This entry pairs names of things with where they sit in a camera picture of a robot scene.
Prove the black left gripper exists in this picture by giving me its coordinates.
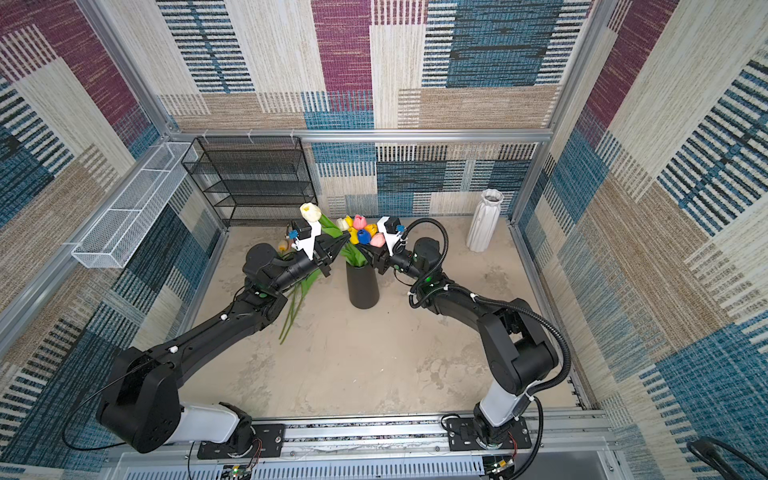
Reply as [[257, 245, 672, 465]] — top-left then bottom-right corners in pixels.
[[270, 233, 348, 298]]

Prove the light pink tulip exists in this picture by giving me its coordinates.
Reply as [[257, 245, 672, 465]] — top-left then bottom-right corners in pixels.
[[370, 232, 386, 247]]

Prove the black tapered vase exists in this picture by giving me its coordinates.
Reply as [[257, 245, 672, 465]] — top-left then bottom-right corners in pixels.
[[346, 263, 380, 310]]

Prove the white ribbed vase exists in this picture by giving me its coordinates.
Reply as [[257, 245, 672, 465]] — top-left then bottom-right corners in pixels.
[[466, 189, 504, 253]]

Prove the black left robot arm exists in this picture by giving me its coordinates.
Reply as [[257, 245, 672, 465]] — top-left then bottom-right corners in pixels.
[[96, 234, 349, 457]]

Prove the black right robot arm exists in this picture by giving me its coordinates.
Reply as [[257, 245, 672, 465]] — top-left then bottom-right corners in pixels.
[[361, 237, 572, 448]]

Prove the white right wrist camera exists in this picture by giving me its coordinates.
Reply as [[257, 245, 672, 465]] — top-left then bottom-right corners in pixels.
[[377, 216, 406, 255]]

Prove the black wire shelf rack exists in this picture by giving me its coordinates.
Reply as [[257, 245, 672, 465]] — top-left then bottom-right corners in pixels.
[[181, 136, 318, 227]]

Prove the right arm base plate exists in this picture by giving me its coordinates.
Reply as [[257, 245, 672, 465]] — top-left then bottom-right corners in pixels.
[[440, 414, 533, 451]]

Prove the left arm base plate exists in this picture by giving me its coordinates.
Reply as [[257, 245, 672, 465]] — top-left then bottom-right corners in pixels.
[[195, 423, 286, 460]]

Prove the aluminium front rail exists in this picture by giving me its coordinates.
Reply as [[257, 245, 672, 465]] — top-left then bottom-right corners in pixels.
[[107, 410, 613, 463]]

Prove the white mesh wall basket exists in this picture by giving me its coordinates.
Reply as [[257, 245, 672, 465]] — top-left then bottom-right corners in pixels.
[[71, 142, 190, 269]]

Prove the black cable at corner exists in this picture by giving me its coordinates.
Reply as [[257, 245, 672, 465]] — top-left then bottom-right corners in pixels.
[[686, 436, 768, 480]]

